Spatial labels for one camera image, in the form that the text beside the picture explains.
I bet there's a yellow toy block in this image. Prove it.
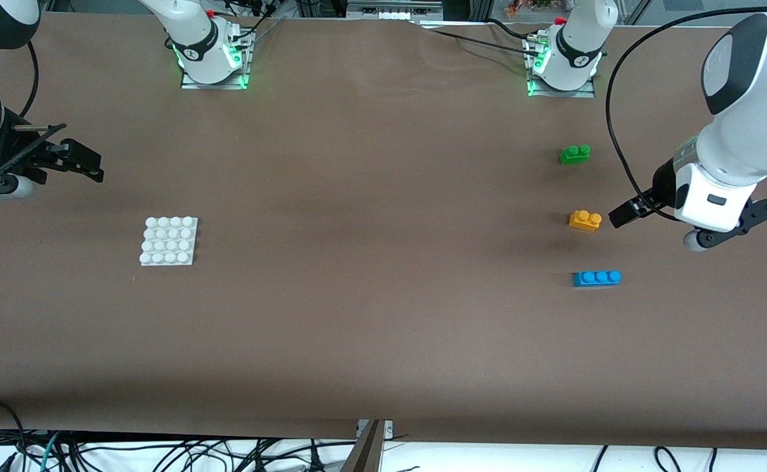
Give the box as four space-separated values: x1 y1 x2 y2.
568 210 602 232

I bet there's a white studded base plate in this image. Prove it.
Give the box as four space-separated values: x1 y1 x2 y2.
140 216 199 266

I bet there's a blue toy block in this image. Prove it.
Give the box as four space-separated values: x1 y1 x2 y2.
572 270 621 288

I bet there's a brown table cover sheet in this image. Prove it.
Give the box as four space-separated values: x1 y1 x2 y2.
0 12 767 452

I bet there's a grey box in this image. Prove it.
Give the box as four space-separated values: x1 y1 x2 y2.
347 0 443 20

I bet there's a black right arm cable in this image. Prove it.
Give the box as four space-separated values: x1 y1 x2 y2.
0 46 40 125

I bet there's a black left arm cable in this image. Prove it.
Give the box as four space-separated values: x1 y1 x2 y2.
606 7 767 224

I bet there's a thin black table cable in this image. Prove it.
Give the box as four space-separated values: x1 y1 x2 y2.
431 29 543 60
485 18 536 41

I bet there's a black arm base cable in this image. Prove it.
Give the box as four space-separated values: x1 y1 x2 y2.
216 0 286 50

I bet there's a teal cable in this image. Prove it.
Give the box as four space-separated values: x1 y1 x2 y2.
37 431 62 472

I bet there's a black cable tangle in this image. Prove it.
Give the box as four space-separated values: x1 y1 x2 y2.
62 438 358 472

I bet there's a dark slanted post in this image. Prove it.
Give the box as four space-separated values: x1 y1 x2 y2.
341 421 384 472

